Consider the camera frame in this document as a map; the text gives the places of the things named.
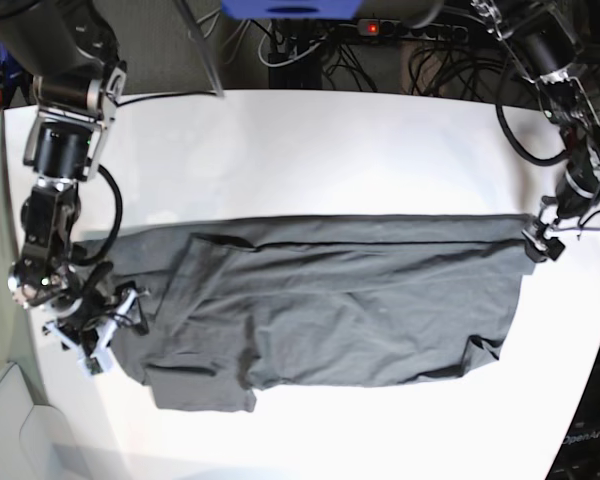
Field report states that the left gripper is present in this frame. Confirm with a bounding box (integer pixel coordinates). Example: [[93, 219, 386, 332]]
[[522, 197, 600, 263]]

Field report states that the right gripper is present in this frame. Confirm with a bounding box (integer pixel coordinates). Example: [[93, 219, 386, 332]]
[[64, 284, 148, 355]]

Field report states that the dark grey t-shirt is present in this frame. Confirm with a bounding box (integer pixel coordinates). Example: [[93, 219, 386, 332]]
[[72, 212, 539, 414]]

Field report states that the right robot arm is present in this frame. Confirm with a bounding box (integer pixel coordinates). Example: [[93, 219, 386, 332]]
[[0, 1, 143, 360]]

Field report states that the grey chair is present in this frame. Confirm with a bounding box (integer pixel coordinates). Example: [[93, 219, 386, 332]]
[[0, 363, 93, 479]]

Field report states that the black power strip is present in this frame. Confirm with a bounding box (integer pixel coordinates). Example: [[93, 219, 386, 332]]
[[356, 19, 469, 44]]

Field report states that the blue box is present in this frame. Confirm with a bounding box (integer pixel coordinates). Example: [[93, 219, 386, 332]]
[[221, 0, 362, 20]]

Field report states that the white cable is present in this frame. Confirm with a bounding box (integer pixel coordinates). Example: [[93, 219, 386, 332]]
[[257, 29, 326, 68]]

